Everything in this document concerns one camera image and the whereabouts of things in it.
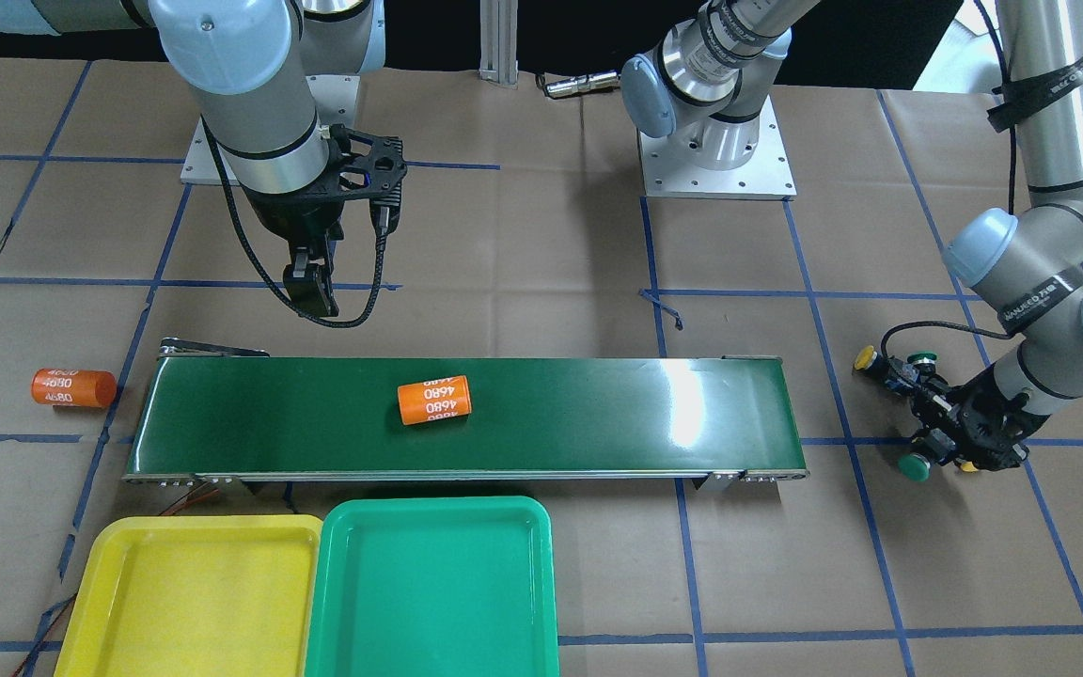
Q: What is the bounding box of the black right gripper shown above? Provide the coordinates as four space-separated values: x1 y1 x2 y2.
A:
245 183 344 318

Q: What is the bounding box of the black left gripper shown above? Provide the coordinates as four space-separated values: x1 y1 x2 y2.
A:
914 369 1031 471

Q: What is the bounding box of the orange 4680 cylinder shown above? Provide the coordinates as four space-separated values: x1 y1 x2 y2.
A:
30 369 118 411
397 374 473 427

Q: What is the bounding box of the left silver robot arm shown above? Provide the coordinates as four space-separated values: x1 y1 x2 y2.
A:
619 1 1083 481

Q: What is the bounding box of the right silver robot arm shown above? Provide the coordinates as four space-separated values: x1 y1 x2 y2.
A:
0 1 407 327

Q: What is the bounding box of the green push button near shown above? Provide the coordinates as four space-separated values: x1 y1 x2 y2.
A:
895 434 951 481

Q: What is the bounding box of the green push button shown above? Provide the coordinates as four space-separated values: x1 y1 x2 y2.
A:
906 351 938 374
895 434 951 481

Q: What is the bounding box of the green push button far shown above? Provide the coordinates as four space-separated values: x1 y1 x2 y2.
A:
906 351 938 374

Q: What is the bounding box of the yellow push button far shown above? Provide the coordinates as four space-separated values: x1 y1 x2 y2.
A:
854 344 914 393

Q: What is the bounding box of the green conveyor belt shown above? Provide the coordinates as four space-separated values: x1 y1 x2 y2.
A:
123 341 808 487

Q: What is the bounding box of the green plastic tray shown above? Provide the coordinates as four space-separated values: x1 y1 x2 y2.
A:
304 496 560 676

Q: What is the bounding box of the yellow plastic tray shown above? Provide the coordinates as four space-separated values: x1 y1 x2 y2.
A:
55 515 322 676

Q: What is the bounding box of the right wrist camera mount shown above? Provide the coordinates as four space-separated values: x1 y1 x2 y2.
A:
319 123 407 210

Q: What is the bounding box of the red thin wire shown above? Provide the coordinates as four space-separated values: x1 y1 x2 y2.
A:
19 481 223 677

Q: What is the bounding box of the aluminium frame post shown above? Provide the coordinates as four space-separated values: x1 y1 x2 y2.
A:
478 0 519 89

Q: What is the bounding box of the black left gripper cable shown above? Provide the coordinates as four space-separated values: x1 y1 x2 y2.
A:
880 0 1017 363

